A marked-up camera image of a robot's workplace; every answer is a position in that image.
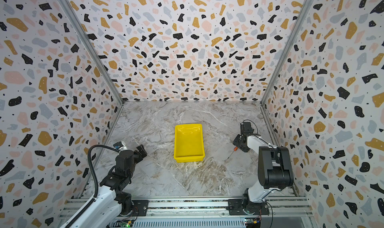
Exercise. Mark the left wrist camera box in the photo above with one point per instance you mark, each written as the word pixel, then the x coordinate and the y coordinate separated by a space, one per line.
pixel 120 146

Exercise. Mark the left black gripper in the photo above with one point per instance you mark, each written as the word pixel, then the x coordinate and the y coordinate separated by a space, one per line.
pixel 141 152

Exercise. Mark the aluminium corner post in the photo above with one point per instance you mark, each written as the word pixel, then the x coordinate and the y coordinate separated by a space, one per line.
pixel 290 42
pixel 89 47

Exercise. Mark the aluminium corner post right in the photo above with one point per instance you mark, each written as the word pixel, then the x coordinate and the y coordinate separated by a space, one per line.
pixel 290 42

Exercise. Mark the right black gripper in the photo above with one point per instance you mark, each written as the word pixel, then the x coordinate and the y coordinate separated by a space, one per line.
pixel 240 141

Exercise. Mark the screwdriver with red handle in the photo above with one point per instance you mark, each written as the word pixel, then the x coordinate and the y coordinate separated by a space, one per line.
pixel 231 153

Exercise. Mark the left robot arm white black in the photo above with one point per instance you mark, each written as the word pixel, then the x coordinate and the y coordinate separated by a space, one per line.
pixel 109 200

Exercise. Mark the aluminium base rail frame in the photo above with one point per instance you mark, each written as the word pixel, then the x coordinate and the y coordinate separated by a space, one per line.
pixel 217 212

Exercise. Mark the aluminium corner post left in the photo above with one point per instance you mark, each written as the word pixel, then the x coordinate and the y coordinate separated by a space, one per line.
pixel 89 47

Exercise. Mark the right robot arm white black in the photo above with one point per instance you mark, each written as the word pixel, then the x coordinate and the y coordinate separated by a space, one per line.
pixel 275 171

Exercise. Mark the yellow plastic bin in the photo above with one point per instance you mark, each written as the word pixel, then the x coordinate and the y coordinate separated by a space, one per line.
pixel 189 143

